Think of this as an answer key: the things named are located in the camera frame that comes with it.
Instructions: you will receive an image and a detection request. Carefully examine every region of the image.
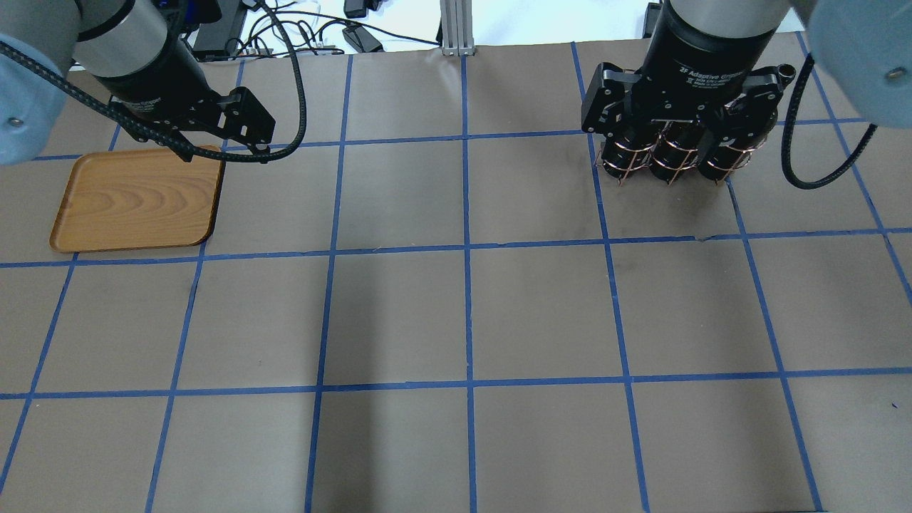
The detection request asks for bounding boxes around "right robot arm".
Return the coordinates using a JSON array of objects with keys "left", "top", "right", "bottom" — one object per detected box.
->
[{"left": 581, "top": 1, "right": 910, "bottom": 146}]

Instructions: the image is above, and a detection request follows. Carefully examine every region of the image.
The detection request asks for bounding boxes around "wooden tray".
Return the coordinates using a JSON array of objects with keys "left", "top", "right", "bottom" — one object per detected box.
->
[{"left": 48, "top": 149, "right": 225, "bottom": 253}]

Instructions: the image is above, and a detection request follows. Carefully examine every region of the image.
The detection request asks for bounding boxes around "black power adapter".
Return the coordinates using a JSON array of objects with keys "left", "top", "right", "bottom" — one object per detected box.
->
[{"left": 341, "top": 26, "right": 385, "bottom": 54}]

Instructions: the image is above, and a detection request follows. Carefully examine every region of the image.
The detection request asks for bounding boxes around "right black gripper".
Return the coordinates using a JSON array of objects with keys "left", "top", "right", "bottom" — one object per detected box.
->
[{"left": 581, "top": 4, "right": 797, "bottom": 140}]

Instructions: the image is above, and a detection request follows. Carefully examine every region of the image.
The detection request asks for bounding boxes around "dark wine bottle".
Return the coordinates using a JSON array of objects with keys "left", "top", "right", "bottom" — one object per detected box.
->
[
  {"left": 649, "top": 121, "right": 706, "bottom": 185},
  {"left": 597, "top": 123, "right": 662, "bottom": 182},
  {"left": 697, "top": 118, "right": 776, "bottom": 182}
]

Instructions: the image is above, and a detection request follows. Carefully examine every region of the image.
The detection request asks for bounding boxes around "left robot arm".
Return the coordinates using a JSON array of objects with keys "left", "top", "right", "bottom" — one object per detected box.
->
[{"left": 2, "top": 1, "right": 276, "bottom": 165}]

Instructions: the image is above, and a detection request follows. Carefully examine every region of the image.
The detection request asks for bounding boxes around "aluminium frame post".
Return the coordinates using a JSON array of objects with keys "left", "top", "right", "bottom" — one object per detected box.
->
[{"left": 439, "top": 0, "right": 476, "bottom": 56}]

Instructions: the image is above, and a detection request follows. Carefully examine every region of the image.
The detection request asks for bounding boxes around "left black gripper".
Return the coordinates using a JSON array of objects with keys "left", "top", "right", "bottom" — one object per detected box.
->
[{"left": 107, "top": 36, "right": 276, "bottom": 163}]

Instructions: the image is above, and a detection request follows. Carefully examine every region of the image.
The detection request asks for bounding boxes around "copper wire bottle basket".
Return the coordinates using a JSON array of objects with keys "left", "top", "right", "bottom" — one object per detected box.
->
[{"left": 595, "top": 120, "right": 767, "bottom": 185}]

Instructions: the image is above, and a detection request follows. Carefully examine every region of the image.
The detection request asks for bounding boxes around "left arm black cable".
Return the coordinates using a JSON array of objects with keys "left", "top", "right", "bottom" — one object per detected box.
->
[{"left": 0, "top": 0, "right": 308, "bottom": 163}]

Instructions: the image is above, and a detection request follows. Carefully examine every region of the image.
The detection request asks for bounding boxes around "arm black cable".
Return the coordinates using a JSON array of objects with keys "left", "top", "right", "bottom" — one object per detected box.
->
[
  {"left": 781, "top": 53, "right": 879, "bottom": 190},
  {"left": 0, "top": 0, "right": 308, "bottom": 163}
]

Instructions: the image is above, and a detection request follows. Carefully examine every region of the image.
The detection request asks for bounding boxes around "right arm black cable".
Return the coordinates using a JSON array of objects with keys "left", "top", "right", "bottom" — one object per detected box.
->
[{"left": 781, "top": 53, "right": 879, "bottom": 190}]

